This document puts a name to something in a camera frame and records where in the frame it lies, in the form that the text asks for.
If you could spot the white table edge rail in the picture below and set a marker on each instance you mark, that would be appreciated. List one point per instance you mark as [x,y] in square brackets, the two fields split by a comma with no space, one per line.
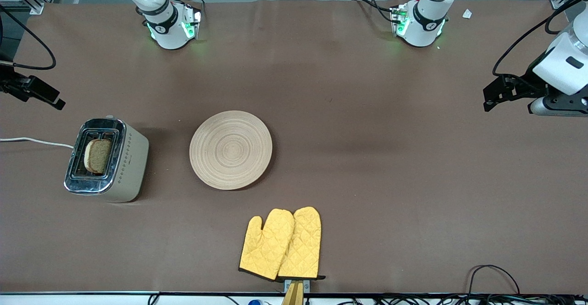
[69,299]

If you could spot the yellow quilted oven mitt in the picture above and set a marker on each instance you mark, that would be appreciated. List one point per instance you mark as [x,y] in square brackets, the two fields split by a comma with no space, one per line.
[264,247]
[303,245]

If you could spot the brown table cloth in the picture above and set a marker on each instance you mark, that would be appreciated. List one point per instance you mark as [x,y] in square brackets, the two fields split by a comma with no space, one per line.
[321,89]

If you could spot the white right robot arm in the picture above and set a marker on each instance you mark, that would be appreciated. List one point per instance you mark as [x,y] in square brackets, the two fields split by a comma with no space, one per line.
[170,29]

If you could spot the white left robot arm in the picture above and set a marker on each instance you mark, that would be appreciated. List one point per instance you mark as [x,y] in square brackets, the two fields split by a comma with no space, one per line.
[425,25]

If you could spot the chrome and beige toaster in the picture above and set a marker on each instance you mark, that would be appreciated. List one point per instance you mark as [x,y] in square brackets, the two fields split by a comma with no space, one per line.
[133,167]

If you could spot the round wooden plate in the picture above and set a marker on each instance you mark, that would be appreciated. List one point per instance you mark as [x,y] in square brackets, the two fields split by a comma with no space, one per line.
[230,150]

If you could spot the small white paper scrap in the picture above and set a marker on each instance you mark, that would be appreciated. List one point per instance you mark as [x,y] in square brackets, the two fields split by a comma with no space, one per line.
[467,14]

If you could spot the brown bread toast slice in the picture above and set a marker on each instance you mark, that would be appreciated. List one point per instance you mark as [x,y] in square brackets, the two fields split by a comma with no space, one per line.
[101,155]

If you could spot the small metal bracket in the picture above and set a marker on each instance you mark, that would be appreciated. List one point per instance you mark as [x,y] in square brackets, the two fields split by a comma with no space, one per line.
[307,285]

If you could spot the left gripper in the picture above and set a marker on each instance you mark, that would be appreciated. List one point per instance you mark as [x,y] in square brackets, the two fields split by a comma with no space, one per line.
[525,86]

